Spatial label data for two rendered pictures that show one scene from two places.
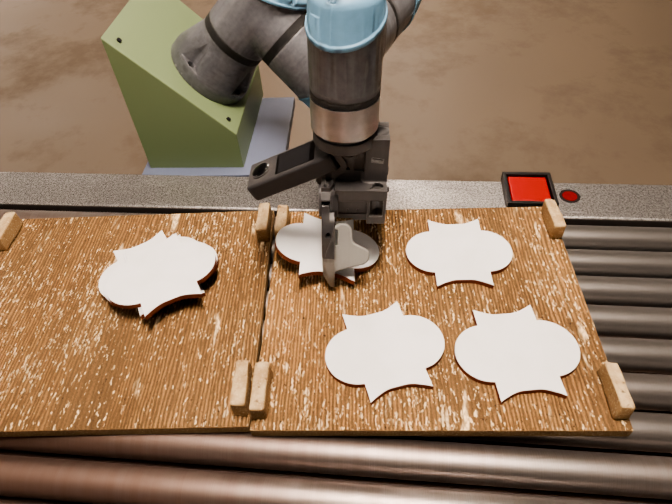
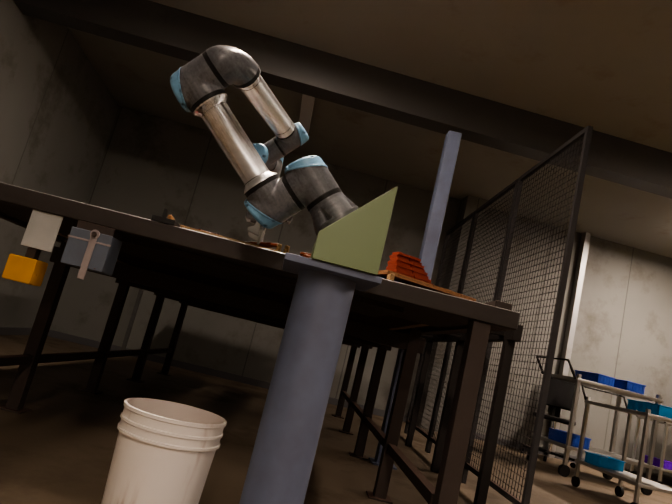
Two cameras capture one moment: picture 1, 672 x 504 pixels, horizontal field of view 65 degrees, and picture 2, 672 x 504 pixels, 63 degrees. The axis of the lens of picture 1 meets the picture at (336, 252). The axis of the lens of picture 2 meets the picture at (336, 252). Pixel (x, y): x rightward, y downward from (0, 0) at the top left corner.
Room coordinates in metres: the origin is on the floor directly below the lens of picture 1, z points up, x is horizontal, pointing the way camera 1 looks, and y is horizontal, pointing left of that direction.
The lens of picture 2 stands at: (2.48, -0.04, 0.65)
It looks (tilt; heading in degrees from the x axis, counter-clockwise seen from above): 10 degrees up; 170
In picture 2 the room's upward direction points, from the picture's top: 14 degrees clockwise
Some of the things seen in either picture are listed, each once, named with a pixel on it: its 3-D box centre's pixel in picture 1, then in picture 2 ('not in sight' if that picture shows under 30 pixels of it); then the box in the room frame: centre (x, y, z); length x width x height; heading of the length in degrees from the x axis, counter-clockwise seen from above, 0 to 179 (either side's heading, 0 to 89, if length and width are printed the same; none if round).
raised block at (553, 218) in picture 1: (553, 218); not in sight; (0.53, -0.31, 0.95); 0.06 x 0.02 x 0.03; 176
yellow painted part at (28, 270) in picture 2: not in sight; (33, 247); (0.58, -0.69, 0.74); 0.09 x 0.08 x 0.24; 82
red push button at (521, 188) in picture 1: (528, 191); not in sight; (0.62, -0.31, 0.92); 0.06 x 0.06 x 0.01; 82
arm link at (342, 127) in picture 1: (344, 110); not in sight; (0.50, -0.02, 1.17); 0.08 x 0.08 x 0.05
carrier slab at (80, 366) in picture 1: (113, 307); not in sight; (0.44, 0.30, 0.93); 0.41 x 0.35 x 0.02; 87
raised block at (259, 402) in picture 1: (261, 389); not in sight; (0.29, 0.10, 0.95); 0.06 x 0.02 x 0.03; 176
